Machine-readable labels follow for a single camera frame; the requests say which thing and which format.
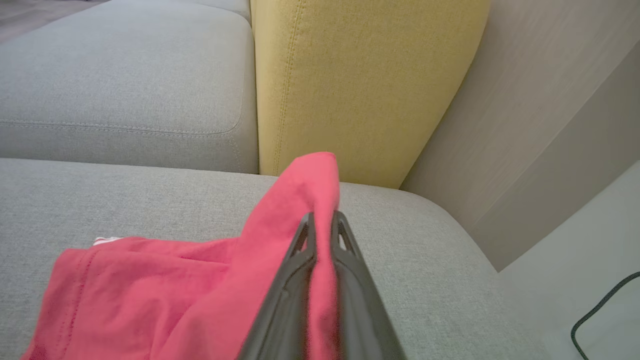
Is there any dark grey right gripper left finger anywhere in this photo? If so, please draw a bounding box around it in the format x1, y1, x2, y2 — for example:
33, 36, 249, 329
237, 212, 317, 360

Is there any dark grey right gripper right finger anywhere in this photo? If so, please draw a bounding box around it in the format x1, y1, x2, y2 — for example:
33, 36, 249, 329
331, 209, 408, 360

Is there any red garment with white trim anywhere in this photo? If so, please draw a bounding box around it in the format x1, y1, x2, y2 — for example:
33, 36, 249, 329
20, 151, 347, 360

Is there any large grey sofa chaise seat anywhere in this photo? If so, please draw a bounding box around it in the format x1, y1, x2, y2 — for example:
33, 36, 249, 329
0, 157, 552, 360

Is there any beige wooden partition panel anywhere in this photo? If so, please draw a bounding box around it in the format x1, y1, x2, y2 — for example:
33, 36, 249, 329
399, 0, 640, 274

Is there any grey sofa seat cushion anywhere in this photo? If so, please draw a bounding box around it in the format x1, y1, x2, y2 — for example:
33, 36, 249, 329
191, 0, 252, 24
0, 0, 260, 175

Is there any black floor cable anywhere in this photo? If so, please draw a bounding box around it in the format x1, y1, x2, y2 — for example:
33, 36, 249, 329
570, 272, 640, 360

